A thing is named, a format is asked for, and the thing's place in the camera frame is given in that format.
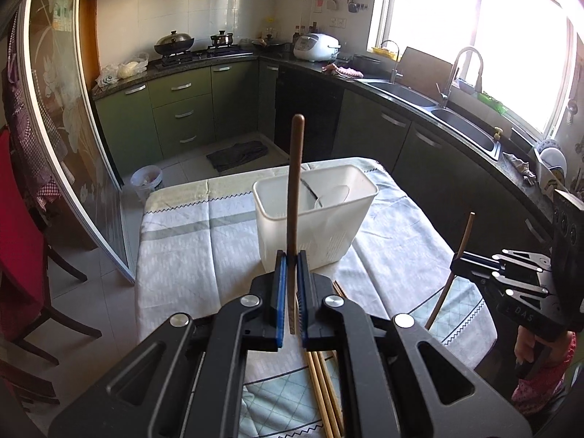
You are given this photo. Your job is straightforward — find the red chair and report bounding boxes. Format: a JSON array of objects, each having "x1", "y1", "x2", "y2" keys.
[{"x1": 0, "y1": 127, "x2": 103, "y2": 403}]

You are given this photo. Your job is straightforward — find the pink cloth on counter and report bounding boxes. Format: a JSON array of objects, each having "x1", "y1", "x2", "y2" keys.
[{"x1": 322, "y1": 64, "x2": 364, "y2": 79}]

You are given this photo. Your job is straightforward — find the right hand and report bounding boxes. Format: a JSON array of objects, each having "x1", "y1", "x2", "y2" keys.
[{"x1": 514, "y1": 326, "x2": 545, "y2": 371}]

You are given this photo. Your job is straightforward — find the white plastic bag on counter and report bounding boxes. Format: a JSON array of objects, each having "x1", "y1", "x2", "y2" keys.
[{"x1": 96, "y1": 53, "x2": 149, "y2": 88}]

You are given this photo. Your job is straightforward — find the dark wooden utensil handle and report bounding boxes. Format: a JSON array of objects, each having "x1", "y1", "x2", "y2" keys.
[{"x1": 286, "y1": 114, "x2": 305, "y2": 335}]

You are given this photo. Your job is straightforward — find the dish rack with plates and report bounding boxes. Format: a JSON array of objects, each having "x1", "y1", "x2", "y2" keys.
[{"x1": 533, "y1": 138, "x2": 567, "y2": 201}]

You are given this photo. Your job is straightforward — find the double steel sink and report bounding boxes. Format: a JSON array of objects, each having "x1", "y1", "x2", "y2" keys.
[{"x1": 358, "y1": 79, "x2": 501, "y2": 160}]

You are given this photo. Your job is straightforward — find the bamboo chopstick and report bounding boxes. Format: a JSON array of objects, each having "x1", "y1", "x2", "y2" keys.
[
  {"x1": 312, "y1": 352, "x2": 345, "y2": 437},
  {"x1": 424, "y1": 211, "x2": 476, "y2": 331},
  {"x1": 305, "y1": 352, "x2": 338, "y2": 438}
]

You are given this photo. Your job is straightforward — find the white spoon in holder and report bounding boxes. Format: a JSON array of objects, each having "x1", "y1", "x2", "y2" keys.
[{"x1": 314, "y1": 184, "x2": 349, "y2": 209}]

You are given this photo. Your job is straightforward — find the black pot on counter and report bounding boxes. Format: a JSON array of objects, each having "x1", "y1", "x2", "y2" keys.
[{"x1": 350, "y1": 54, "x2": 382, "y2": 74}]

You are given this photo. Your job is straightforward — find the white rice cooker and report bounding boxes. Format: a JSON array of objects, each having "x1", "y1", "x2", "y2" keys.
[{"x1": 293, "y1": 33, "x2": 341, "y2": 62}]

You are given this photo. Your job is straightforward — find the tall chrome faucet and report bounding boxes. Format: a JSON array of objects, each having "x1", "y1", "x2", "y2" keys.
[{"x1": 435, "y1": 45, "x2": 485, "y2": 110}]

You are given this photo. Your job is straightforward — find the small chrome faucet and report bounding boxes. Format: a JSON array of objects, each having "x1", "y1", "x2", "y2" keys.
[{"x1": 379, "y1": 39, "x2": 402, "y2": 83}]

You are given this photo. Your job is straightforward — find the green base cabinets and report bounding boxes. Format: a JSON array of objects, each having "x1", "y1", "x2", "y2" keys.
[{"x1": 92, "y1": 54, "x2": 553, "y2": 255}]

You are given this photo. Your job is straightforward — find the dark floor mat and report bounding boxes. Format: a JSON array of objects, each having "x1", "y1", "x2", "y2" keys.
[{"x1": 207, "y1": 141, "x2": 268, "y2": 173}]

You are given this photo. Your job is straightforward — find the white plastic utensil holder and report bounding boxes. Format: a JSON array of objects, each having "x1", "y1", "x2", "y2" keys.
[{"x1": 253, "y1": 164, "x2": 379, "y2": 269}]

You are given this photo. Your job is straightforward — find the pink patterned right sleeve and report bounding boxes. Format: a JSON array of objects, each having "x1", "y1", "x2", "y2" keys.
[{"x1": 512, "y1": 331, "x2": 577, "y2": 415}]

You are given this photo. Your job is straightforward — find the steel pot with lid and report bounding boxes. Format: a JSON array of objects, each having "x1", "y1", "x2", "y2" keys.
[{"x1": 210, "y1": 30, "x2": 234, "y2": 47}]

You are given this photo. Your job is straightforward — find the gas stove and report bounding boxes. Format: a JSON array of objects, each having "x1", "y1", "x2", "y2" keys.
[{"x1": 149, "y1": 45, "x2": 251, "y2": 70}]

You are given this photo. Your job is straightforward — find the white trash bin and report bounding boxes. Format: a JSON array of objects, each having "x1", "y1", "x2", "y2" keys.
[{"x1": 130, "y1": 165, "x2": 162, "y2": 203}]

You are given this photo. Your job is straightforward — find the wooden cutting board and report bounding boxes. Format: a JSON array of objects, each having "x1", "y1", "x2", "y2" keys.
[{"x1": 396, "y1": 46, "x2": 452, "y2": 102}]

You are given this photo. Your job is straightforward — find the glass sliding door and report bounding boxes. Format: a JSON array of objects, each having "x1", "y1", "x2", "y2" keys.
[{"x1": 16, "y1": 0, "x2": 136, "y2": 283}]

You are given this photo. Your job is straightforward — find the checked white tablecloth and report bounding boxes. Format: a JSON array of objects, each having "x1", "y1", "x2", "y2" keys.
[{"x1": 136, "y1": 157, "x2": 497, "y2": 437}]

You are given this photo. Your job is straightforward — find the black wok with lid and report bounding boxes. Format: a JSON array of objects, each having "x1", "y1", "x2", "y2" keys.
[{"x1": 154, "y1": 30, "x2": 194, "y2": 57}]

